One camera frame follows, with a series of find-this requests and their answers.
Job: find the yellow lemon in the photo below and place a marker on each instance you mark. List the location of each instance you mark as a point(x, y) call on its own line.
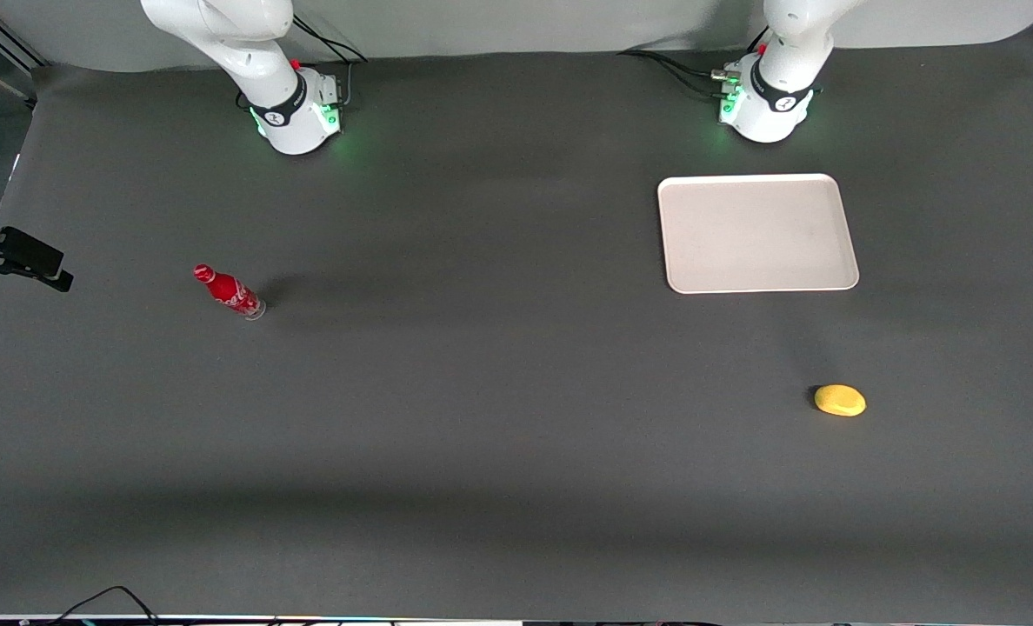
point(840, 401)

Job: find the white rectangular tray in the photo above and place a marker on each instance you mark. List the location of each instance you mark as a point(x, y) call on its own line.
point(751, 235)

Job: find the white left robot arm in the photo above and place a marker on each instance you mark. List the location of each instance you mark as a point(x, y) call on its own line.
point(769, 117)

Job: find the aluminium frame bar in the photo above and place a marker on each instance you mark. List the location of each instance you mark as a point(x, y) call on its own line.
point(3, 39)

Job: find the red soda bottle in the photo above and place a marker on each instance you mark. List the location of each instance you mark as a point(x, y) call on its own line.
point(228, 291)

